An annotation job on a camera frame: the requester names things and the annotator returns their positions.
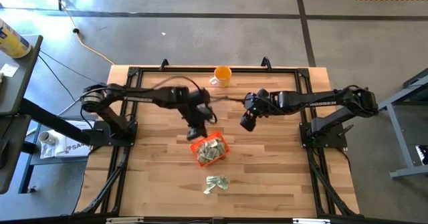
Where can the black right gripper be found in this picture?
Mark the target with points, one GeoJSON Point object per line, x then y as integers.
{"type": "Point", "coordinates": [255, 103]}

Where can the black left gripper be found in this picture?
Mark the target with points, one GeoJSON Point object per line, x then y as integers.
{"type": "Point", "coordinates": [195, 118]}

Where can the orange plastic slotted basket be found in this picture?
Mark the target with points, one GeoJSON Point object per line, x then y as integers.
{"type": "Point", "coordinates": [194, 148]}

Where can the green white sweetener packet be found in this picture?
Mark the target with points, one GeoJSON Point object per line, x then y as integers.
{"type": "Point", "coordinates": [212, 180]}
{"type": "Point", "coordinates": [204, 157]}
{"type": "Point", "coordinates": [210, 148]}
{"type": "Point", "coordinates": [223, 184]}
{"type": "Point", "coordinates": [209, 189]}
{"type": "Point", "coordinates": [219, 145]}

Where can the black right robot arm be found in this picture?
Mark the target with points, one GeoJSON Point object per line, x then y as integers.
{"type": "Point", "coordinates": [301, 100]}

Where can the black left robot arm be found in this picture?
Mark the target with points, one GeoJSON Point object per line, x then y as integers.
{"type": "Point", "coordinates": [143, 96]}

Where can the white printed bag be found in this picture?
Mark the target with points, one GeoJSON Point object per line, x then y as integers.
{"type": "Point", "coordinates": [72, 148]}

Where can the black slanted beam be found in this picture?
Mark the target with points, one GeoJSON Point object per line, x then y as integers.
{"type": "Point", "coordinates": [50, 120]}

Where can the grey metal table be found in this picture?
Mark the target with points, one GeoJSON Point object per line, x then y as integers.
{"type": "Point", "coordinates": [400, 137]}

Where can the person's foot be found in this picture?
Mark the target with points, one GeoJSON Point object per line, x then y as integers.
{"type": "Point", "coordinates": [422, 154]}

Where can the grey desk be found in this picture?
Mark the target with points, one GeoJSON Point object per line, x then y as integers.
{"type": "Point", "coordinates": [20, 77]}

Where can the black desk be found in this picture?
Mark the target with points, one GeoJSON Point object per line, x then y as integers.
{"type": "Point", "coordinates": [10, 150]}

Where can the white paper note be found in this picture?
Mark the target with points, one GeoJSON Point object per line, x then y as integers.
{"type": "Point", "coordinates": [8, 69]}

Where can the yellow blue wipes canister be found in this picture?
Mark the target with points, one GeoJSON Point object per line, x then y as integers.
{"type": "Point", "coordinates": [11, 40]}

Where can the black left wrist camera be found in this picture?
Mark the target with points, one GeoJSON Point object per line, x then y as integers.
{"type": "Point", "coordinates": [208, 113]}

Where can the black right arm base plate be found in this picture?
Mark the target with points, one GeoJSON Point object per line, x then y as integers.
{"type": "Point", "coordinates": [334, 140]}

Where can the white metal bracket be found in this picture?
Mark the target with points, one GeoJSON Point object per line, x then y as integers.
{"type": "Point", "coordinates": [311, 221]}
{"type": "Point", "coordinates": [123, 220]}

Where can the blue shelf frame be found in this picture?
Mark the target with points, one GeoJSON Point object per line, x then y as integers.
{"type": "Point", "coordinates": [25, 170]}

